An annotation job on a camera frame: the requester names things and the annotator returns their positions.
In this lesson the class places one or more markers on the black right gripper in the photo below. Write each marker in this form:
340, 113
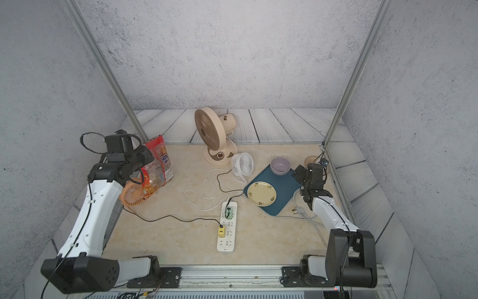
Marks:
302, 175

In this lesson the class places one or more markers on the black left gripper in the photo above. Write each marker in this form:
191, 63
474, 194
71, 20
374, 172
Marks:
147, 156

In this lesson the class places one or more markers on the red snack bag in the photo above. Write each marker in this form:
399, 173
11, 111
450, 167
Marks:
159, 172

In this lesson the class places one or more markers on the green plug adapter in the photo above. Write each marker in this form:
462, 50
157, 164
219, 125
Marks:
229, 213

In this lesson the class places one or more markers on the yellow plug adapter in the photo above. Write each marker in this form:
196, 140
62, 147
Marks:
221, 231

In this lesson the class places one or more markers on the white power strip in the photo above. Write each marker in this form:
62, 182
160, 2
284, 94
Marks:
227, 244

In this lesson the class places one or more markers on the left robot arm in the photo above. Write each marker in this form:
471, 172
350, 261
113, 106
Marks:
79, 266

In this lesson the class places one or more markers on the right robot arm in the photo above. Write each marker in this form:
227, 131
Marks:
350, 260

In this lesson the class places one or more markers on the small orange fan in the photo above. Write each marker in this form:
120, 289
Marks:
133, 194

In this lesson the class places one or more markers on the small white fan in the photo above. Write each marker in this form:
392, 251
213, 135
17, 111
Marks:
242, 166

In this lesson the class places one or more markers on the beige desk fan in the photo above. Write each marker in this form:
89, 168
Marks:
214, 130

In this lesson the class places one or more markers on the amber glass dish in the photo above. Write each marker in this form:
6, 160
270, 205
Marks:
311, 160

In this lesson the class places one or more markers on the teal plastic tray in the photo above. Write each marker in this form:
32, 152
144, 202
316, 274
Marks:
283, 188

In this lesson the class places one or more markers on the lilac ceramic bowl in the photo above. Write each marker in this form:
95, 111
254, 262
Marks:
280, 165

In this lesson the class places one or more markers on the cream plate with characters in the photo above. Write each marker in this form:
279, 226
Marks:
261, 194

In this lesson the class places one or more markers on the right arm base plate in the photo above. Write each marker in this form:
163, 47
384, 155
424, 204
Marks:
298, 276

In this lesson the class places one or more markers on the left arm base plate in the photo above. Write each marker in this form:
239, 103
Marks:
164, 278

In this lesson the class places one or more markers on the aluminium front rail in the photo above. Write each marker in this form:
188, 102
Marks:
247, 282

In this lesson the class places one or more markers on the left aluminium frame post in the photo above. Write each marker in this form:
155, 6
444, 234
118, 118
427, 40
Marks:
85, 33

